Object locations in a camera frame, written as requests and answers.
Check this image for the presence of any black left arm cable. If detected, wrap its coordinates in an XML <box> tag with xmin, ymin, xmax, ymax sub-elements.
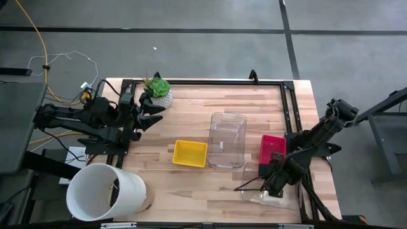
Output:
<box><xmin>92</xmin><ymin>78</ymin><xmax>123</xmax><ymax>103</ymax></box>

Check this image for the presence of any white flat box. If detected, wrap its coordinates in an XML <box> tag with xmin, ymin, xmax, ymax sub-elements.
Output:
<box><xmin>59</xmin><ymin>146</ymin><xmax>88</xmax><ymax>186</ymax></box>

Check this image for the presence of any black diagonal beam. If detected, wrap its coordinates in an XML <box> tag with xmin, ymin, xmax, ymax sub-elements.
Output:
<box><xmin>20</xmin><ymin>150</ymin><xmax>82</xmax><ymax>181</ymax></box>

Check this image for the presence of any black flat bar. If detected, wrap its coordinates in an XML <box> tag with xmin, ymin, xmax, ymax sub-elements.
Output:
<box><xmin>0</xmin><ymin>67</ymin><xmax>33</xmax><ymax>77</ymax></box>

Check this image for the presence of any yellow cable plug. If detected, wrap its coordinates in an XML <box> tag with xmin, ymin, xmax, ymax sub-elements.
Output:
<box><xmin>79</xmin><ymin>90</ymin><xmax>93</xmax><ymax>104</ymax></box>

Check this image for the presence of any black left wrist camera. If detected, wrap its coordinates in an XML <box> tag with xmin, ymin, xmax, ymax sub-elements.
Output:
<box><xmin>118</xmin><ymin>92</ymin><xmax>135</xmax><ymax>113</ymax></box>

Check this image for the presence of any thick yellow floor cable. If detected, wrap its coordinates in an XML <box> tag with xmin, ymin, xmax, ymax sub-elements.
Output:
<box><xmin>13</xmin><ymin>0</ymin><xmax>92</xmax><ymax>106</ymax></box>

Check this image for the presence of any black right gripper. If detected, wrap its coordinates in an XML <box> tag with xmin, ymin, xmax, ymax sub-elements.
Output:
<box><xmin>233</xmin><ymin>158</ymin><xmax>310</xmax><ymax>198</ymax></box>

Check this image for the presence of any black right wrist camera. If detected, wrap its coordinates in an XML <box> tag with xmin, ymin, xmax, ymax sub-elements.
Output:
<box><xmin>269</xmin><ymin>151</ymin><xmax>286</xmax><ymax>164</ymax></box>

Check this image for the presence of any white cylindrical bucket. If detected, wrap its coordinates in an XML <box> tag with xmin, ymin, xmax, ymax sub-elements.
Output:
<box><xmin>66</xmin><ymin>162</ymin><xmax>148</xmax><ymax>222</ymax></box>

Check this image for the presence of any thin yellow cable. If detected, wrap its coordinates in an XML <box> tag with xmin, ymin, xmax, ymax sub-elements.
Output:
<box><xmin>28</xmin><ymin>130</ymin><xmax>84</xmax><ymax>146</ymax></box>

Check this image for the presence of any green succulent in white pot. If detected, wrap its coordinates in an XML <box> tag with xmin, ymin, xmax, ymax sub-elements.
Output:
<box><xmin>142</xmin><ymin>71</ymin><xmax>174</xmax><ymax>109</ymax></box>

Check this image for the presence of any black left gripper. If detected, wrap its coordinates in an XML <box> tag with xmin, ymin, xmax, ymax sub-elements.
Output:
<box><xmin>120</xmin><ymin>101</ymin><xmax>167</xmax><ymax>142</ymax></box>

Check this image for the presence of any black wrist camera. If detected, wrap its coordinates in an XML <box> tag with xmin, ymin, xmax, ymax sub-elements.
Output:
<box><xmin>269</xmin><ymin>151</ymin><xmax>286</xmax><ymax>164</ymax></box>
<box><xmin>118</xmin><ymin>92</ymin><xmax>135</xmax><ymax>113</ymax></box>

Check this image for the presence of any grey flat panel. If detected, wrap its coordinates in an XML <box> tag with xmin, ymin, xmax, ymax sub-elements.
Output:
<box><xmin>0</xmin><ymin>81</ymin><xmax>49</xmax><ymax>175</ymax></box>

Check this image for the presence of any silver bracket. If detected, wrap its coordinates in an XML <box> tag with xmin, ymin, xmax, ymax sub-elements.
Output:
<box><xmin>100</xmin><ymin>222</ymin><xmax>138</xmax><ymax>229</ymax></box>
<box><xmin>277</xmin><ymin>223</ymin><xmax>315</xmax><ymax>229</ymax></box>

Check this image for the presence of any white floor cable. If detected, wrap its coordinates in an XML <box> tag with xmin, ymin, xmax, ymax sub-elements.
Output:
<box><xmin>27</xmin><ymin>50</ymin><xmax>100</xmax><ymax>88</ymax></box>

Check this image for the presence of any grey metal stand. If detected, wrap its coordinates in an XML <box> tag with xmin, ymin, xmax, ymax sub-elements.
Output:
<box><xmin>354</xmin><ymin>85</ymin><xmax>407</xmax><ymax>186</ymax></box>

